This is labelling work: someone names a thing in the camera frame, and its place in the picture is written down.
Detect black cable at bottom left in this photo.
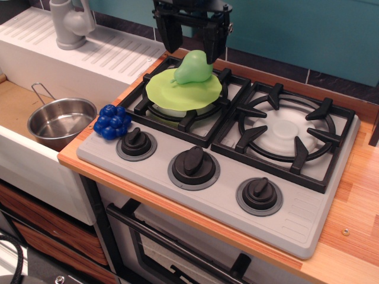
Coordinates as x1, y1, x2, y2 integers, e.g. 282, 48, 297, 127
0, 235, 24, 284

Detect black oven door handle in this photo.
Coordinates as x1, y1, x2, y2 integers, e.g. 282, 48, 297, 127
106, 200, 251, 283

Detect white toy sink unit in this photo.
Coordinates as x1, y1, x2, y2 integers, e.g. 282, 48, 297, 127
1, 8, 165, 225

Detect grey toy faucet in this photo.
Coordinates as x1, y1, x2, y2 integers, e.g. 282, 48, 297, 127
49, 0, 96, 50

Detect light green plate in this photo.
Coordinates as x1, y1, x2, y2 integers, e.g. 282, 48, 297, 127
145, 69, 223, 111

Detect green toy pear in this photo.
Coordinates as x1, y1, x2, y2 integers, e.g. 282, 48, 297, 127
170, 50, 213, 85

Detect grey toy stove top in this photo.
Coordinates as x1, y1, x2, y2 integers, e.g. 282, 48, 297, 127
76, 55, 361, 260

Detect black right stove knob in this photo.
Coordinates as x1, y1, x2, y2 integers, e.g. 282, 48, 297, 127
236, 177, 284, 217

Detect black burner grate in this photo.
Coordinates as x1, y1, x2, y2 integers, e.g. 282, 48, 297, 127
120, 56, 251, 148
211, 82, 355, 193

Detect blue toy blueberry cluster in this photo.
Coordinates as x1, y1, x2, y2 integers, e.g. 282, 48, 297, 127
93, 104, 131, 140

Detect wooden drawer front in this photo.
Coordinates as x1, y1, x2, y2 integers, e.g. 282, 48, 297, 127
1, 180, 117, 283

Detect black left stove knob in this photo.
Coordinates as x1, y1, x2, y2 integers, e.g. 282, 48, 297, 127
116, 127, 158, 162

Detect toy oven door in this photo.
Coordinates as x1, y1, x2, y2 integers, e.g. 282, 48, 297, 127
98, 185, 307, 283

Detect black middle stove knob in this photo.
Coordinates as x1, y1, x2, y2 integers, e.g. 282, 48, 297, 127
168, 146, 221, 191

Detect stainless steel pot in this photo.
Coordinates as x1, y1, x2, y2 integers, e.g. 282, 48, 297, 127
27, 83, 97, 151

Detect black stove knob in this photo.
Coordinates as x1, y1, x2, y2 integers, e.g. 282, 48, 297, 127
168, 146, 221, 191
116, 127, 158, 162
236, 177, 284, 217

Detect black right burner grate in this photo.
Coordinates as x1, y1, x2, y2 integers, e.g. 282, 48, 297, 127
211, 82, 355, 193

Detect black left burner grate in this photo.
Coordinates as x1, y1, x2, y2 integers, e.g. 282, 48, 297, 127
120, 56, 251, 148

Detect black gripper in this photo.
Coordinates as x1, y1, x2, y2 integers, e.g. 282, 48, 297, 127
153, 1, 233, 64

